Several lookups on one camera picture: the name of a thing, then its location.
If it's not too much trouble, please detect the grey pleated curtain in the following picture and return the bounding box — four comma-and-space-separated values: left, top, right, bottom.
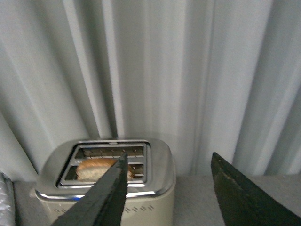
0, 0, 301, 181

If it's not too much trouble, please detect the brown-crusted bread slice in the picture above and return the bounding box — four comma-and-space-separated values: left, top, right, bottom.
76, 159, 134, 181

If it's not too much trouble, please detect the cream two-slot toaster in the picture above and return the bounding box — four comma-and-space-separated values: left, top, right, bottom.
34, 138, 176, 226

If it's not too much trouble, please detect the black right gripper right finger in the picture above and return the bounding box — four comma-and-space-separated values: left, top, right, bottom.
211, 152, 301, 226

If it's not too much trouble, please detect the silver quilted oven mitt top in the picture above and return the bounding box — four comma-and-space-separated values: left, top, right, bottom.
0, 172, 16, 226

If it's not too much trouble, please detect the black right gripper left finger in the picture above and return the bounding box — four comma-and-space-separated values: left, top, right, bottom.
52, 153, 128, 226

